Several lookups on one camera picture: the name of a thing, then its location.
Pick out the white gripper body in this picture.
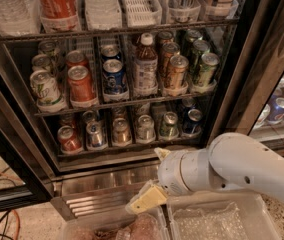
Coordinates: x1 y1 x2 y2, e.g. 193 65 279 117
157 150 190 196

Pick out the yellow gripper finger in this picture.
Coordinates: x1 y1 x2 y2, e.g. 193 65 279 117
125 180 168 214
154 147 170 161

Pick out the silver blue redbull can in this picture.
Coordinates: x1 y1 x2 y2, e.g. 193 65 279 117
86 121 106 148

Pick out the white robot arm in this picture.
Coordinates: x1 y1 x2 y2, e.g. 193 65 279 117
126 133 284 214

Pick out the green can bottom shelf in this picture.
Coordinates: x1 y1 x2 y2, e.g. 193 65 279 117
159 111 178 138

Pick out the silver white can bottom shelf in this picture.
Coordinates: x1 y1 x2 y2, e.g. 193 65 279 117
137 115 155 142

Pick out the blue can bottom shelf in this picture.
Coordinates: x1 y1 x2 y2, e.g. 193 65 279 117
182 109 203 134

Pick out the gold can bottom shelf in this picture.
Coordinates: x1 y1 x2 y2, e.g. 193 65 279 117
112 118 131 144

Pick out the redbull can rear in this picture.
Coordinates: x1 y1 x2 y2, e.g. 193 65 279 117
82 110 98 124

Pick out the blue pepsi can front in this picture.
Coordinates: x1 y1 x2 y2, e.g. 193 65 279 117
103 59 128 95

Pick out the blue pepsi can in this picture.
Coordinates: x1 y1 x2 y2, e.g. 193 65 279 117
103 59 128 95
101 44 121 62

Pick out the green white can front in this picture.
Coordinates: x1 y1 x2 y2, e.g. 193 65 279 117
193 53 220 87

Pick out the orange gold can front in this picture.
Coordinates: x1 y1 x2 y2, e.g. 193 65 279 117
164 55 189 89

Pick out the red soda can bottom shelf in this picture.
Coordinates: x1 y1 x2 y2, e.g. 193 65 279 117
57 125 82 152

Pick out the orange soda can front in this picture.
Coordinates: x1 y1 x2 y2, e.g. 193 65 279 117
68 66 96 102

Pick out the orange soda can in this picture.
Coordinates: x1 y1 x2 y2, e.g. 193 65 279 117
66 50 89 68
68 66 96 102

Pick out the fridge glass door right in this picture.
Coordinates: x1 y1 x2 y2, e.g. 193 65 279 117
208 0 284 141

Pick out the blue pepsi can rear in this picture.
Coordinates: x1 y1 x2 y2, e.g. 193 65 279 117
101 44 121 62

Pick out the orange soda can rear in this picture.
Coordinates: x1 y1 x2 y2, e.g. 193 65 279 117
66 50 89 68

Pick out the white green soda can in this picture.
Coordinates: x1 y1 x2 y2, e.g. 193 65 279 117
30 70 62 106

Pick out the white plastic shelf tray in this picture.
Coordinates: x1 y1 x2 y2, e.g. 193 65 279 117
121 0 162 28

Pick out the clear plastic bin left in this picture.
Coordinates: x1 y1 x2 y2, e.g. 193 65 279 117
57 206 170 240

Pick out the clear plastic bin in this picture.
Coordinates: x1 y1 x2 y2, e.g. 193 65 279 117
57 206 170 240
167 192 282 240

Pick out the clear plastic bin right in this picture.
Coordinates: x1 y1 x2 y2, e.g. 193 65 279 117
167 192 282 240

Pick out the brown tea bottle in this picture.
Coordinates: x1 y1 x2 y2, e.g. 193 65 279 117
134 33 158 89

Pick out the red cola bottle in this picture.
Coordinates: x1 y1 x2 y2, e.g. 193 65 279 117
35 0 80 22

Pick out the clear water bottle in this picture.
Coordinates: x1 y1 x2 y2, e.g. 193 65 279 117
0 0 41 36

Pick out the orange cable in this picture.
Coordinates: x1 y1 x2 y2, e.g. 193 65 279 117
0 171 21 240

